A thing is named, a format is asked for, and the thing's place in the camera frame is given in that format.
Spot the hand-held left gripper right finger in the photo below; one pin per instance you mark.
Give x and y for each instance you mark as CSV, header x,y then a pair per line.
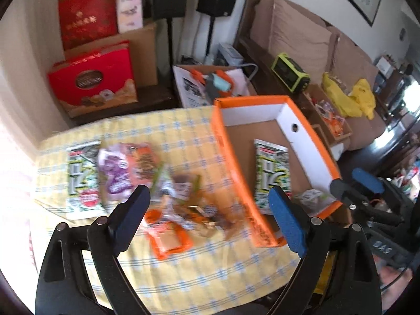
x,y
288,226

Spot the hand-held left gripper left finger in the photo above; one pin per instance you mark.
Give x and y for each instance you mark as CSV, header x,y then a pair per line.
x,y
129,216

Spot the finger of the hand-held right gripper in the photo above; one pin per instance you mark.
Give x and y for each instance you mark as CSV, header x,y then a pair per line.
x,y
339,188
367,178

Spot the small orange packet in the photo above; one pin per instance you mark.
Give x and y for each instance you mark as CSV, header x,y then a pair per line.
x,y
167,239

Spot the purple jelly pouch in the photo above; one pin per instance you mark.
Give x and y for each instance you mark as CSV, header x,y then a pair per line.
x,y
113,170

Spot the orange brown snack packet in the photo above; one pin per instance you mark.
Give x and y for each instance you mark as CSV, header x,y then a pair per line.
x,y
142,164

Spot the green white triangular snack packet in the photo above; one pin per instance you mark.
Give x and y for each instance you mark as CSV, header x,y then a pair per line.
x,y
178,183

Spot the brown gold snack packet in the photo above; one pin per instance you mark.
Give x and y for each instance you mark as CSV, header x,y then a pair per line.
x,y
228,228

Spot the green white seaweed packet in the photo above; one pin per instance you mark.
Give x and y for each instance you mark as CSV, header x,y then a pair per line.
x,y
270,167
82,177

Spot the orange cardboard box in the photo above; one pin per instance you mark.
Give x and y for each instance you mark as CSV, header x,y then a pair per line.
x,y
236,131

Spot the cardboard box of snacks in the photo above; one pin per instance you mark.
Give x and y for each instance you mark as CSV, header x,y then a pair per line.
x,y
331,121

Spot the yellow checkered tablecloth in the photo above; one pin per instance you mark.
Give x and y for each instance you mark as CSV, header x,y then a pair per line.
x,y
183,275

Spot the yellow plastic bag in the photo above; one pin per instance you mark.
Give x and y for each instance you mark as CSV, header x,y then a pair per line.
x,y
364,98
338,98

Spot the green black radio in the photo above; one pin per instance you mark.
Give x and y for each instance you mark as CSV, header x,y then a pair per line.
x,y
290,72

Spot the open cardboard box with papers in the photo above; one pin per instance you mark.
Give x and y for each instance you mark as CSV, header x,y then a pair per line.
x,y
193,88

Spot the red chocolate gift bag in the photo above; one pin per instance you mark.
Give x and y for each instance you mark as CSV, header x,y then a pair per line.
x,y
98,69

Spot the orange teal gadget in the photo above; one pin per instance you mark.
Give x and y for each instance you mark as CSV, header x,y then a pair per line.
x,y
218,83

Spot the large brown cardboard box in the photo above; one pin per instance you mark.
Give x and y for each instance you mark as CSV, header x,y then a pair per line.
x,y
144,52

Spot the large beige sofa cushion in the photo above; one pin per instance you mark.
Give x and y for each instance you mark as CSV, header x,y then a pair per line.
x,y
295,29

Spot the grey white carton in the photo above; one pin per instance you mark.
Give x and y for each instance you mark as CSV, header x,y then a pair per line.
x,y
229,54

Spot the black speaker stand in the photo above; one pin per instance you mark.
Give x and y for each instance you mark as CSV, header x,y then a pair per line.
x,y
170,46
210,36

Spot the tall red gift bag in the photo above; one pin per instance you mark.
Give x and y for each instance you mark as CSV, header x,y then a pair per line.
x,y
88,19

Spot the white tissue pack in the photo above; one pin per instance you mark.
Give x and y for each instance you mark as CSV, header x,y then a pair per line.
x,y
129,10

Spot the dark wooden sofa frame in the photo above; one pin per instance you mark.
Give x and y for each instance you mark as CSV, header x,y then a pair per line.
x,y
249,49

